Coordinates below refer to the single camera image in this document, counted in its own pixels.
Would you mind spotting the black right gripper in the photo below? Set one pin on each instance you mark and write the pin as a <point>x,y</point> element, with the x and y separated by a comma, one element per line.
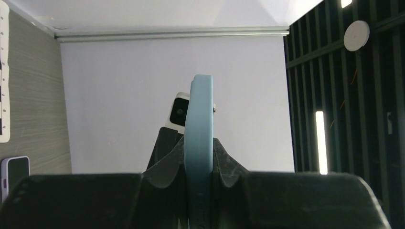
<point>167,152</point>

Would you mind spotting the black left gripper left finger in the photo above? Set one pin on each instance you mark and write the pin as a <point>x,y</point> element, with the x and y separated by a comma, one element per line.
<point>154,199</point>

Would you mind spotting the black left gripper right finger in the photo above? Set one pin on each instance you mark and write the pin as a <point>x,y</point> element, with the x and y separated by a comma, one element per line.
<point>246,199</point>

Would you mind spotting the phone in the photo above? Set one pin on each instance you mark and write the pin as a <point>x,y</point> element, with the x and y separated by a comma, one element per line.
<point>198,151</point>
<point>12,170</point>

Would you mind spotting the phone in lilac case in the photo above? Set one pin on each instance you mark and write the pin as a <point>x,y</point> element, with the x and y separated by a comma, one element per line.
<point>12,170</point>

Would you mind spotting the black white chessboard mat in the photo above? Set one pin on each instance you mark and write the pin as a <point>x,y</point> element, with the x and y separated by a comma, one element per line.
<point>5,117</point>

